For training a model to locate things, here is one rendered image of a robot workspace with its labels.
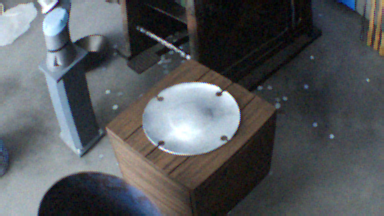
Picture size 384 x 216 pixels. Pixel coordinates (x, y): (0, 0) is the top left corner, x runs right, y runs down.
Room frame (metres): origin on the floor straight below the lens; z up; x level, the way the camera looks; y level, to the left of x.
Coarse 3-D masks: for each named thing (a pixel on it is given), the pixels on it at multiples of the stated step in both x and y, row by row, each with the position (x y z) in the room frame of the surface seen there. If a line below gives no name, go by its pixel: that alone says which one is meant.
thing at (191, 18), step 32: (192, 0) 1.44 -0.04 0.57; (224, 0) 1.54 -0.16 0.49; (256, 0) 1.66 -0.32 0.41; (288, 0) 1.83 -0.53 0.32; (192, 32) 1.46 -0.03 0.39; (224, 32) 1.54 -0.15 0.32; (256, 32) 1.67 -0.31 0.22; (288, 32) 1.82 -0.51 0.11; (320, 32) 1.94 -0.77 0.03; (224, 64) 1.54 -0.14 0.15; (256, 64) 1.64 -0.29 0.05
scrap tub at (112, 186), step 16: (64, 176) 0.77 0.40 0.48; (80, 176) 0.79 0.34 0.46; (96, 176) 0.79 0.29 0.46; (112, 176) 0.78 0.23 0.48; (48, 192) 0.71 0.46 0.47; (64, 192) 0.75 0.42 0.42; (80, 192) 0.78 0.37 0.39; (96, 192) 0.79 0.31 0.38; (112, 192) 0.78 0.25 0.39; (128, 192) 0.76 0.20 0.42; (144, 192) 0.72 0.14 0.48; (48, 208) 0.67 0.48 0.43; (64, 208) 0.72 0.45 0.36; (80, 208) 0.76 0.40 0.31; (96, 208) 0.78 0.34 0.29; (112, 208) 0.78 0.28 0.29; (128, 208) 0.77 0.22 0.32; (144, 208) 0.73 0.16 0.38
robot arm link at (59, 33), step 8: (56, 8) 1.42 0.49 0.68; (48, 16) 1.38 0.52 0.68; (56, 16) 1.36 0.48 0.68; (64, 16) 1.35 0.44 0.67; (48, 24) 1.33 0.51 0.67; (56, 24) 1.32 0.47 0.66; (64, 24) 1.34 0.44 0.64; (48, 32) 1.31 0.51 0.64; (56, 32) 1.31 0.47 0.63; (64, 32) 1.33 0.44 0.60; (48, 40) 1.32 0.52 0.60; (56, 40) 1.31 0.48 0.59; (64, 40) 1.33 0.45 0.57; (48, 48) 1.32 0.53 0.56; (56, 48) 1.31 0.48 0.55
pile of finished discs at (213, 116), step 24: (168, 96) 1.18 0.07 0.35; (192, 96) 1.17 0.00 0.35; (216, 96) 1.16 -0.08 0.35; (144, 120) 1.09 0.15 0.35; (168, 120) 1.08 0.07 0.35; (192, 120) 1.07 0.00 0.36; (216, 120) 1.06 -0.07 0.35; (168, 144) 0.99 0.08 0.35; (192, 144) 0.98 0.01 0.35; (216, 144) 0.97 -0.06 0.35
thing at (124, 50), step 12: (120, 0) 1.85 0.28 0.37; (132, 0) 1.84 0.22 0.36; (144, 0) 1.88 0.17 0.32; (132, 12) 1.84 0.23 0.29; (144, 12) 1.88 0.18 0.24; (156, 12) 1.93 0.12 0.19; (132, 24) 1.83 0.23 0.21; (144, 24) 1.87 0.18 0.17; (156, 24) 1.93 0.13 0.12; (168, 24) 1.97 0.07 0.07; (180, 24) 2.00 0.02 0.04; (132, 36) 1.83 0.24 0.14; (144, 36) 1.87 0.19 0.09; (120, 48) 1.88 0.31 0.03; (132, 48) 1.82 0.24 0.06; (144, 48) 1.86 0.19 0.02
